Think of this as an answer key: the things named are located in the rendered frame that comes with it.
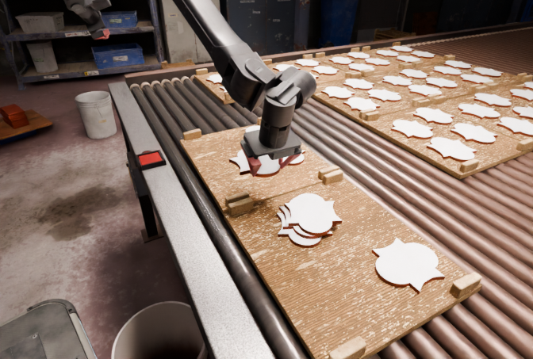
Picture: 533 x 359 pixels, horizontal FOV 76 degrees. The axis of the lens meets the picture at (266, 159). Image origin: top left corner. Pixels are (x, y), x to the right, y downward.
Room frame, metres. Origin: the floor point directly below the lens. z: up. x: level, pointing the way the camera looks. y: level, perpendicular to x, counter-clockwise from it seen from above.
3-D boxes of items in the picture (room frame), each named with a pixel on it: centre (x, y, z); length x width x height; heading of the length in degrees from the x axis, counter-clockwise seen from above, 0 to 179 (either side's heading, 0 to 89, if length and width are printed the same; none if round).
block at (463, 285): (0.41, -0.36, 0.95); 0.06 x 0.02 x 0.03; 117
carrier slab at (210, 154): (0.90, 0.04, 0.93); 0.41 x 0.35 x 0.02; 27
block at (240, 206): (0.63, 0.06, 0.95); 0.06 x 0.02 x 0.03; 117
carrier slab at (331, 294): (0.52, -0.15, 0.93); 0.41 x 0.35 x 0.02; 27
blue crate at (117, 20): (4.95, 2.02, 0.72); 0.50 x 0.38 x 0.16; 104
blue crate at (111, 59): (4.90, 2.10, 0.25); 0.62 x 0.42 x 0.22; 119
